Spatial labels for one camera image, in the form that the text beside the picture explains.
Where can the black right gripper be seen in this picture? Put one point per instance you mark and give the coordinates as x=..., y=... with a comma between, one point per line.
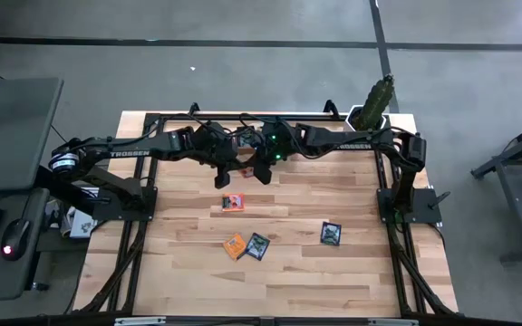
x=279, y=145

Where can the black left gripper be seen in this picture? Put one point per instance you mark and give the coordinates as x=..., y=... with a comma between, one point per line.
x=211, y=145

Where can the orange peach tea packet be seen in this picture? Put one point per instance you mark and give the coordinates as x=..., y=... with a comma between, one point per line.
x=248, y=172
x=234, y=203

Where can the dark blue blackcurrant tea packet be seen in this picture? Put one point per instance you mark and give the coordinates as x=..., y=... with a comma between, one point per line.
x=246, y=139
x=257, y=246
x=331, y=233

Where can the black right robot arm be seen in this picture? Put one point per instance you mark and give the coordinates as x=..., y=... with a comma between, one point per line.
x=356, y=140

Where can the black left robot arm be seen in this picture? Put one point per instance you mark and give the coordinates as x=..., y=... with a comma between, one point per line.
x=125, y=153

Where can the orange tea packet barcode side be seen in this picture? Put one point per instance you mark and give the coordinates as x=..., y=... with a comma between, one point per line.
x=234, y=246

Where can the white plant pot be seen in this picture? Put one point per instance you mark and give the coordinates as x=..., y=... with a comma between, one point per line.
x=350, y=118

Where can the green cactus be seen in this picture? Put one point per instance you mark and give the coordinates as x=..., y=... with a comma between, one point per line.
x=376, y=102

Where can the white cardboard box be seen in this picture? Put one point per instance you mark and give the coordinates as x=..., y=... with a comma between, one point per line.
x=82, y=226

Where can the grey desk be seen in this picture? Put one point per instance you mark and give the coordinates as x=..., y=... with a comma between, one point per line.
x=12, y=127

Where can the black computer mouse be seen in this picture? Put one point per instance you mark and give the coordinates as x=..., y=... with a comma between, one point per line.
x=14, y=237

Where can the black metal stand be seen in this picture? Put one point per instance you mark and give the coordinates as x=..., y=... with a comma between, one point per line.
x=520, y=204

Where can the black aluminium table frame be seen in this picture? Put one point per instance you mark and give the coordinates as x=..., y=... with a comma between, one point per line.
x=288, y=117

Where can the black frame hook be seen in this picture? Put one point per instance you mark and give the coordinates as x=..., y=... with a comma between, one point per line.
x=332, y=108
x=194, y=108

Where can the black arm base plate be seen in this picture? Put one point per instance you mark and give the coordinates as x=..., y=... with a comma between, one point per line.
x=120, y=213
x=426, y=210

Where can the silver metal bracket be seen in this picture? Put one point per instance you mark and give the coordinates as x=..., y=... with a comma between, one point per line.
x=392, y=322
x=141, y=321

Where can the black table edge rail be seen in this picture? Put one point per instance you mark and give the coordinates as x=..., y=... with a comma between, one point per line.
x=39, y=322

